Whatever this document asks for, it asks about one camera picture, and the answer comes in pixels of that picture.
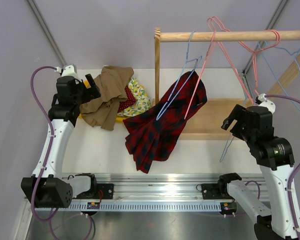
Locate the tan brown skirt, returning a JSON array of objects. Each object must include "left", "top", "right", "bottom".
[{"left": 80, "top": 65, "right": 134, "bottom": 131}]

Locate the red white polka-dot skirt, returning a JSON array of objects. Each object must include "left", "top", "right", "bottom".
[{"left": 117, "top": 86, "right": 137, "bottom": 113}]

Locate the lemon print skirt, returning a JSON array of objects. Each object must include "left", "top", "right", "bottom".
[{"left": 117, "top": 77, "right": 152, "bottom": 118}]

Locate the red black plaid skirt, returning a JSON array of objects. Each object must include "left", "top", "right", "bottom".
[{"left": 123, "top": 71, "right": 208, "bottom": 174}]

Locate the blue hanger with plaid skirt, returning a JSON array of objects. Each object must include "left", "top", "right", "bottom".
[{"left": 155, "top": 30, "right": 203, "bottom": 121}]

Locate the pink hanger with lemon skirt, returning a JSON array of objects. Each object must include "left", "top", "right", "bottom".
[{"left": 184, "top": 16, "right": 253, "bottom": 120}]

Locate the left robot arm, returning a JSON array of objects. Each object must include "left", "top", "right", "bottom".
[{"left": 21, "top": 74, "right": 101, "bottom": 209}]

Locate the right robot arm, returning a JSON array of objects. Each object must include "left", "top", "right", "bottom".
[{"left": 200, "top": 103, "right": 300, "bottom": 240}]

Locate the yellow plastic tray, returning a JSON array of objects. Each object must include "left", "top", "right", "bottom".
[{"left": 80, "top": 76, "right": 128, "bottom": 131}]

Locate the wooden rack rod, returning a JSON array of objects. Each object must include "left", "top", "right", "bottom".
[{"left": 159, "top": 30, "right": 300, "bottom": 43}]

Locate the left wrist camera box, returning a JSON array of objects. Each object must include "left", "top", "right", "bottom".
[{"left": 54, "top": 64, "right": 80, "bottom": 81}]

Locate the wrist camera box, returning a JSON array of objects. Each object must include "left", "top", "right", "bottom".
[
  {"left": 54, "top": 64, "right": 80, "bottom": 81},
  {"left": 255, "top": 93, "right": 276, "bottom": 114}
]

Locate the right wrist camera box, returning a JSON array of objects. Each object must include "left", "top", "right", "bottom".
[{"left": 255, "top": 93, "right": 276, "bottom": 114}]

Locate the wooden rack left post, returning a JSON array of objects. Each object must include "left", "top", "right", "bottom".
[{"left": 154, "top": 27, "right": 161, "bottom": 104}]

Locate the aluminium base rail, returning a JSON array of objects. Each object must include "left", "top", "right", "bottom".
[{"left": 23, "top": 174, "right": 273, "bottom": 213}]

